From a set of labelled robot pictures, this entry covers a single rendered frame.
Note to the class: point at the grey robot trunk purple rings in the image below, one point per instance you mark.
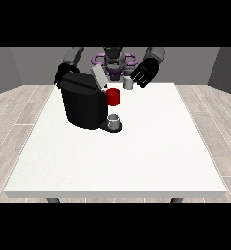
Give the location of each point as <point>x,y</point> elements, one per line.
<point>114,60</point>

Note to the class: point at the small grey cup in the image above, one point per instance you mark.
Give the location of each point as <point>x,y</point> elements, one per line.
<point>113,121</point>

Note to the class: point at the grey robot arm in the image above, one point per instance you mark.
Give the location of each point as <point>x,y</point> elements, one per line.
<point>73,55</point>
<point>156,53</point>

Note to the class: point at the black coffee machine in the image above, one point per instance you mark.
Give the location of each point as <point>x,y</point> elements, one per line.
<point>84,101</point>

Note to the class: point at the pale grey machine lid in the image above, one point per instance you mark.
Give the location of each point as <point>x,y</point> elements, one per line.
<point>99,76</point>

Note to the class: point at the red pod holder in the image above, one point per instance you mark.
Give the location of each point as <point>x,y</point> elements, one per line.
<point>113,96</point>

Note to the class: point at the small grey coffee pod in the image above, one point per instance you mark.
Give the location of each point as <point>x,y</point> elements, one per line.
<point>128,82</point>

